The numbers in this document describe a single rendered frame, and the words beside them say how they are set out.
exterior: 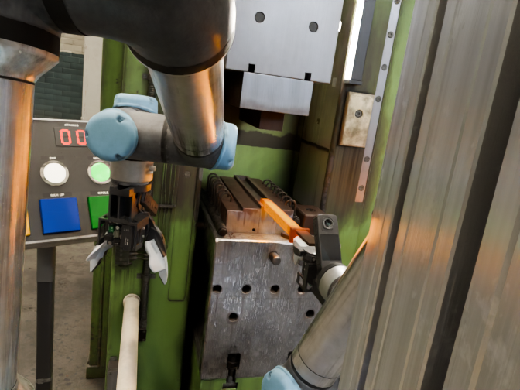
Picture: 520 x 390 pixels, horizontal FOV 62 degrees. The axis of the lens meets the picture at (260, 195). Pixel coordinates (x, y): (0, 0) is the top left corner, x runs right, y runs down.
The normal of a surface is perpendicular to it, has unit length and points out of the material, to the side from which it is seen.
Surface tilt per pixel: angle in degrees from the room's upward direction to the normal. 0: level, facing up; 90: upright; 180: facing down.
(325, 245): 56
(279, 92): 90
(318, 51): 90
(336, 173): 90
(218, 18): 107
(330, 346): 99
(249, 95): 90
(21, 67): 131
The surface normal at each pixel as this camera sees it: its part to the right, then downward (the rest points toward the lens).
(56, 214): 0.61, -0.26
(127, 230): -0.11, 0.22
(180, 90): -0.05, 0.98
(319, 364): -0.44, 0.31
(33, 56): 0.59, 0.80
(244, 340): 0.25, 0.26
